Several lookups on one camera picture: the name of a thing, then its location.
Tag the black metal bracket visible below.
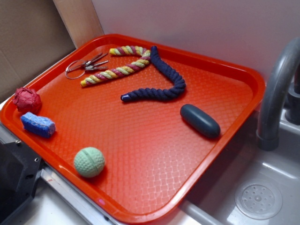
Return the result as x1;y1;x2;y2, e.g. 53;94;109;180
0;142;42;225

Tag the blue sponge block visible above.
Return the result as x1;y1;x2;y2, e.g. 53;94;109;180
21;112;56;138

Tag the grey toy sink basin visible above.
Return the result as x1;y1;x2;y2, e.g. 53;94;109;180
180;115;300;225

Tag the grey toy faucet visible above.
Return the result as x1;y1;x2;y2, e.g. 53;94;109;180
256;37;300;151

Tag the red plastic tray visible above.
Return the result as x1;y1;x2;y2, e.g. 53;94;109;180
0;34;265;224

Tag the multicolour braided rope toy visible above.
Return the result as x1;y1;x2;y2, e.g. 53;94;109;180
80;45;151;88

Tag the light green textured ball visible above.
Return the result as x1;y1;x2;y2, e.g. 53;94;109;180
74;147;105;178

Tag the metal key bunch with ring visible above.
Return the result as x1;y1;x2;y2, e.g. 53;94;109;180
65;53;109;80

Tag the brown cardboard sheet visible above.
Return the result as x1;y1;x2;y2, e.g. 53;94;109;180
0;0;75;101

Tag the dark green plastic pickle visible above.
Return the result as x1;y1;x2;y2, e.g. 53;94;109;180
180;104;221;138

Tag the aluminium frame rail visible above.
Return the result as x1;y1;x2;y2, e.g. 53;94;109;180
0;125;116;225

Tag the navy blue rope toy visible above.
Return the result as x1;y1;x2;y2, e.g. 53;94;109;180
120;46;186;102

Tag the red crumpled ball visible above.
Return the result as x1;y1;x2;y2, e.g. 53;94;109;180
12;87;42;114

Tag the sink drain strainer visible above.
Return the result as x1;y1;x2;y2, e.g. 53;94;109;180
234;179;283;220

